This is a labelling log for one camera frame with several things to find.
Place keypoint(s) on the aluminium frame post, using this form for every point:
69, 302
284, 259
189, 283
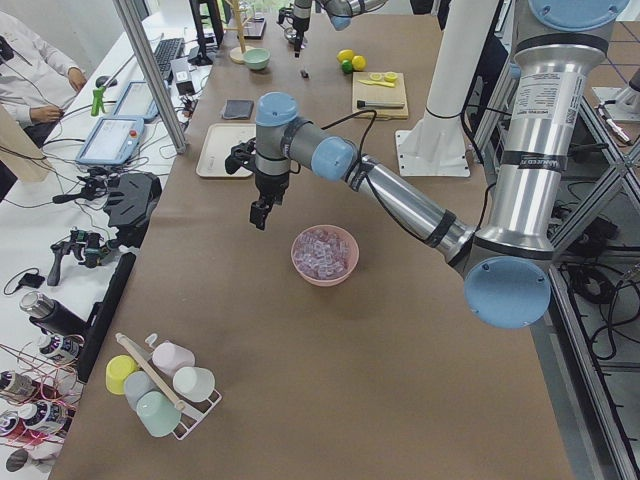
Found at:
136, 34

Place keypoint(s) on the green handled tool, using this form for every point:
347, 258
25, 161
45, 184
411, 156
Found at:
98, 105

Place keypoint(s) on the mint upturned cup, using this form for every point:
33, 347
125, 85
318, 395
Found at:
158, 414

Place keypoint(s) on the white wire cup rack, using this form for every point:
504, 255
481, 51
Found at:
192, 413

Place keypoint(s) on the yellow upturned cup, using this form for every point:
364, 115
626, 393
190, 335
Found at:
117, 370

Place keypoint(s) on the upper lemon slice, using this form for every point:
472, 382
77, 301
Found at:
390, 76

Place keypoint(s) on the black tray with glasses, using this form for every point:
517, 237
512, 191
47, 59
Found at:
254, 29

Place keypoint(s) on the black folded stand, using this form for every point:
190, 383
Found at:
131, 199

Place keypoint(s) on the black thermos bottle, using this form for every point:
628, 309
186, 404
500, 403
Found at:
50, 315

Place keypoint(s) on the cream rabbit tray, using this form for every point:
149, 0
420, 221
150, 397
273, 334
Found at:
220, 139

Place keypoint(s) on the copper wire bottle rack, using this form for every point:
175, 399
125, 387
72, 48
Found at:
28, 360

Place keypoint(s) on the mint green bowl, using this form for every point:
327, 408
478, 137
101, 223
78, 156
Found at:
256, 59

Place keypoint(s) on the wooden cutting board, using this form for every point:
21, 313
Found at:
378, 94

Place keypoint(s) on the yellow plastic knife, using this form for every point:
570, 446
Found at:
384, 84

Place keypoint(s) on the upper whole lemon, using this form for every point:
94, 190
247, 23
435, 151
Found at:
345, 55

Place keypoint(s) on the black keyboard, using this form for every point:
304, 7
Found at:
165, 52

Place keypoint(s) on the black long case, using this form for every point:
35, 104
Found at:
101, 317

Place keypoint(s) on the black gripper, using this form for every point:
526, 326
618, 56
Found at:
269, 187
300, 24

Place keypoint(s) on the black monitor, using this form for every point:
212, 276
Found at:
209, 31

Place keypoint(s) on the pink upturned cup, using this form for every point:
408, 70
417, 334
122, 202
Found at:
169, 357

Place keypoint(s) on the pink bowl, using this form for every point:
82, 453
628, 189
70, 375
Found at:
352, 260

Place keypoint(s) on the teach pendant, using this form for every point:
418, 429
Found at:
136, 100
112, 141

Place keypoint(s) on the clear ice cubes pile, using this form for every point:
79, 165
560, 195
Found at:
321, 254

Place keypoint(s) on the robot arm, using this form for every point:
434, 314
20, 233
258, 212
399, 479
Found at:
339, 12
503, 261

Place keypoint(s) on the grey upturned cup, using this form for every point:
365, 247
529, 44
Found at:
136, 385

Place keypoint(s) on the far teach pendant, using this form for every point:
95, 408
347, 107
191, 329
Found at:
136, 100

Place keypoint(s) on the seated person white shirt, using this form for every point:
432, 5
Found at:
38, 81

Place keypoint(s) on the drink bottle white cap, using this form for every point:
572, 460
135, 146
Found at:
58, 348

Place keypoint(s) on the whole lemon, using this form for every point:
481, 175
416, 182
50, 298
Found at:
345, 55
358, 63

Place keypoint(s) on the white upturned cup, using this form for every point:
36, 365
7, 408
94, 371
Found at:
194, 383

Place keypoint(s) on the lower whole lemon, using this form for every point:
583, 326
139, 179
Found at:
358, 63

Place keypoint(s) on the steel muddler black tip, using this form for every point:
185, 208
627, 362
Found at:
364, 104

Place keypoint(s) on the green lime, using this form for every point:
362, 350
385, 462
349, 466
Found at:
346, 66

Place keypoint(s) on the grey folded cloth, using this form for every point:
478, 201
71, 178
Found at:
237, 109

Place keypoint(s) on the near teach pendant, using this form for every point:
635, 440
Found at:
112, 141

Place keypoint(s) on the steel ice scoop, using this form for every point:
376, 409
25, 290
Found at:
290, 34

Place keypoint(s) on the black hand-held gripper device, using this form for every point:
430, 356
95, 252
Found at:
86, 247

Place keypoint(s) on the wooden glass stand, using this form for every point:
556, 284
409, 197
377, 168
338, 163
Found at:
235, 24

